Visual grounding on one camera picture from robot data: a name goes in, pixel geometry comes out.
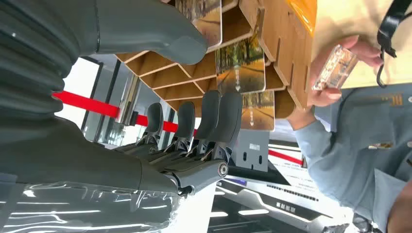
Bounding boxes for grey metal box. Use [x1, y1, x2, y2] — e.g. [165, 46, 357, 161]
[231, 129, 270, 173]

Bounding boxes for chrome barrier post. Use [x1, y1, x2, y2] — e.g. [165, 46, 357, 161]
[116, 74, 141, 127]

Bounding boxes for grey machine panel with labels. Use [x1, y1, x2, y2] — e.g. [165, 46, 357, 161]
[207, 172, 351, 233]

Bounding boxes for black lanyard strap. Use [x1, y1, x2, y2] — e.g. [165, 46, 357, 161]
[376, 0, 412, 89]

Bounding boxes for wooden slotted card holder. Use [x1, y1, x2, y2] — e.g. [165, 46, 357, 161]
[115, 0, 318, 120]

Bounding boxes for clear plastic wrap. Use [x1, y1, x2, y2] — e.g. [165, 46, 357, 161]
[0, 179, 184, 233]

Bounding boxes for orange glossy object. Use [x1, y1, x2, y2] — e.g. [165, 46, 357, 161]
[286, 0, 318, 36]

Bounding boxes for ribbed grey right arm sleeve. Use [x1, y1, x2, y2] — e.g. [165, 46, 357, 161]
[0, 0, 99, 130]

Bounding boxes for person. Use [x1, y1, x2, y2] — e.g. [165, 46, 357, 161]
[286, 34, 412, 233]

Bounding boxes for red barrier belt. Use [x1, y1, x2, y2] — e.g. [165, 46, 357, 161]
[52, 91, 304, 166]

